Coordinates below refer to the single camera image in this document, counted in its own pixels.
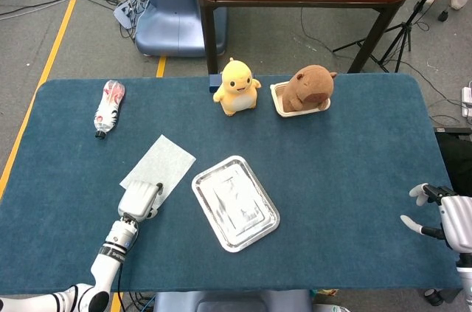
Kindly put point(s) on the grey power strip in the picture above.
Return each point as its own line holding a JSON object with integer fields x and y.
{"x": 127, "y": 11}

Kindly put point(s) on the white power strip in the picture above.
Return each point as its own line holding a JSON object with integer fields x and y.
{"x": 467, "y": 102}

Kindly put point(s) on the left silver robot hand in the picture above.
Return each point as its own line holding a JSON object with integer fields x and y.
{"x": 138, "y": 199}

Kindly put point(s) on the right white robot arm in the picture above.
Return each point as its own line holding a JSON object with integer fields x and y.
{"x": 465, "y": 271}

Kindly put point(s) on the brown capybara plush toy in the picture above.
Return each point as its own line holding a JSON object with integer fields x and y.
{"x": 306, "y": 87}

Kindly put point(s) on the blue grey machine base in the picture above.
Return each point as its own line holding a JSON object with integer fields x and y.
{"x": 173, "y": 20}

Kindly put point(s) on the plastic bottle red white label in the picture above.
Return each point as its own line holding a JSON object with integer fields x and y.
{"x": 108, "y": 109}

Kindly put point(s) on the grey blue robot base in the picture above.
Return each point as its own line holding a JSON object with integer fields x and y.
{"x": 228, "y": 302}

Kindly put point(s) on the black round knob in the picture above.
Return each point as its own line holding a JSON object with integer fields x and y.
{"x": 434, "y": 297}

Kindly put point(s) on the small blue box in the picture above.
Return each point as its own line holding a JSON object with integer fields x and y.
{"x": 214, "y": 84}

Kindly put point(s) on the white paper sheet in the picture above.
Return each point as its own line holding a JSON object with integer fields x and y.
{"x": 162, "y": 159}

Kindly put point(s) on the black seat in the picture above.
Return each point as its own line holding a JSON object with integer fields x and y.
{"x": 457, "y": 161}

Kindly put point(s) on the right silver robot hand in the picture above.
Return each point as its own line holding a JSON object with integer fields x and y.
{"x": 459, "y": 220}

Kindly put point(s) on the yellow plush toy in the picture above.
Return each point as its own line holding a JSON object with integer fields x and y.
{"x": 237, "y": 90}

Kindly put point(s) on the silver metal tray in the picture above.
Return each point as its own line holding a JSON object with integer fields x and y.
{"x": 236, "y": 203}

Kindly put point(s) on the black tripod stand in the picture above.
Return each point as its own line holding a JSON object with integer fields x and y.
{"x": 405, "y": 26}

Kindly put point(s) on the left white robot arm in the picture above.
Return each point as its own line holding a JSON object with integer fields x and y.
{"x": 107, "y": 267}

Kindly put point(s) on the blue felt table cloth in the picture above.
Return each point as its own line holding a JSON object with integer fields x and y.
{"x": 332, "y": 179}

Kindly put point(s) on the beige plastic container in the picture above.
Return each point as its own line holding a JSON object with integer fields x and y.
{"x": 295, "y": 113}

